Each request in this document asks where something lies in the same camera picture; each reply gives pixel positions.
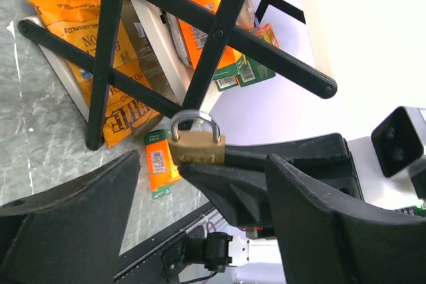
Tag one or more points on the brown snack bag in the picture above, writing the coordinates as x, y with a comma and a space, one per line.
148, 62

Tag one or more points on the green box left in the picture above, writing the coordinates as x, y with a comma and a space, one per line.
244, 72

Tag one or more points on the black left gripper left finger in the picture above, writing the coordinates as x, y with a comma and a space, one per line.
71, 233

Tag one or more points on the Sponge Daddy sponge pack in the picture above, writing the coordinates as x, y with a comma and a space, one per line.
162, 171

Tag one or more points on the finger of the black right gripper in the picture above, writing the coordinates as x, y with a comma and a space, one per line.
239, 195

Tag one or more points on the cream folding shelf rack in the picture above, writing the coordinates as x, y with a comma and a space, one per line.
251, 45

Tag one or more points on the medium brass padlock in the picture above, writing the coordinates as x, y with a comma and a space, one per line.
200, 147

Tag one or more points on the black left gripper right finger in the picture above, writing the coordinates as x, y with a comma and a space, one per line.
326, 236

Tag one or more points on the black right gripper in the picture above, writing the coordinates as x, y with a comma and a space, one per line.
326, 158

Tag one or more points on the orange nut bag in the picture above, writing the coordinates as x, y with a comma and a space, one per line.
104, 63

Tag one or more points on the orange box on shelf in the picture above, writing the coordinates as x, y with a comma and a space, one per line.
267, 33

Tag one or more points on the orange chip bag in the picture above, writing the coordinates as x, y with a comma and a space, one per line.
201, 31

